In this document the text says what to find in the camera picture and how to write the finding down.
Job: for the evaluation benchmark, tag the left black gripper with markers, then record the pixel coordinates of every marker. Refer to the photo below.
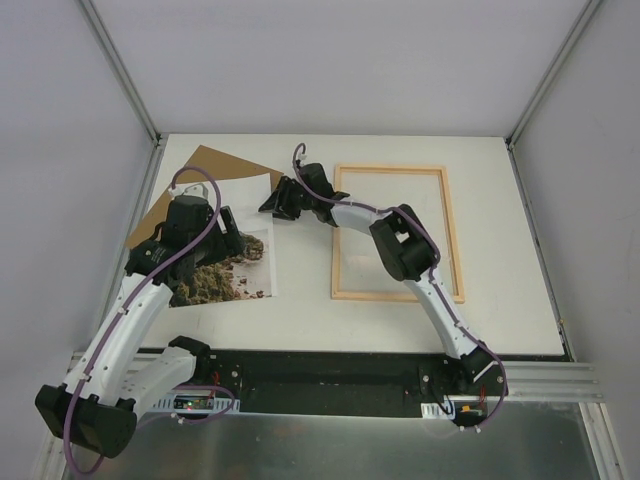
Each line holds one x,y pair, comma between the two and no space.
226,232

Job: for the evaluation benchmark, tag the brown backing board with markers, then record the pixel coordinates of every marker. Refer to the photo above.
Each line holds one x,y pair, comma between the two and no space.
221,166

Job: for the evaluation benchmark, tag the right aluminium corner post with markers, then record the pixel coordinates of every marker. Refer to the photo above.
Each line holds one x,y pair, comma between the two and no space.
577,30

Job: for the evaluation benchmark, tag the landscape photo print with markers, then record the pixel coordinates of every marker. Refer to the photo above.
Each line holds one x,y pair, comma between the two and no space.
250,275

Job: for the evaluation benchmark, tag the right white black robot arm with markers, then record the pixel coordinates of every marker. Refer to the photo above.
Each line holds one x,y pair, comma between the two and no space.
407,253

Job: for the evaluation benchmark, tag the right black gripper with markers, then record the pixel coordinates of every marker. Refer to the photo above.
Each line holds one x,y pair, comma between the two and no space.
291,197

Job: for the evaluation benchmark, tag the light wooden picture frame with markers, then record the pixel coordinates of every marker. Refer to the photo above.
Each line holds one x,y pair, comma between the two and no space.
357,272

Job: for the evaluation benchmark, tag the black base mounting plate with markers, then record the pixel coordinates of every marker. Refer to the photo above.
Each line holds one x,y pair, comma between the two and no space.
385,385

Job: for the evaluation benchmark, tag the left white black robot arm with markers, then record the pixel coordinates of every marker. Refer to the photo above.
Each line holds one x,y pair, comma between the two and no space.
98,405

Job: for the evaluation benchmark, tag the white cable duct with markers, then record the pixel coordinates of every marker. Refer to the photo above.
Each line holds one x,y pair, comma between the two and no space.
435,411
195,403

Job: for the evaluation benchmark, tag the left aluminium corner post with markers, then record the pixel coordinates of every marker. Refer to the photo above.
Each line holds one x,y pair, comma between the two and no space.
118,68

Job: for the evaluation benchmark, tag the aluminium front rail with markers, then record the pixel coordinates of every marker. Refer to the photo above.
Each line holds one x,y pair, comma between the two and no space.
564,382

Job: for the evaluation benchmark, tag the left white cable duct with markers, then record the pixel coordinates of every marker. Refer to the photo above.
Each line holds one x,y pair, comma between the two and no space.
195,403

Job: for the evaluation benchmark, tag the right white cable duct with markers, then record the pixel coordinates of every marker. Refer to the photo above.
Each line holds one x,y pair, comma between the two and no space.
435,411

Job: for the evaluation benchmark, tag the aluminium corner post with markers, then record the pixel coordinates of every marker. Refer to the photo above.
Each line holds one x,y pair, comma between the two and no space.
577,30
118,68

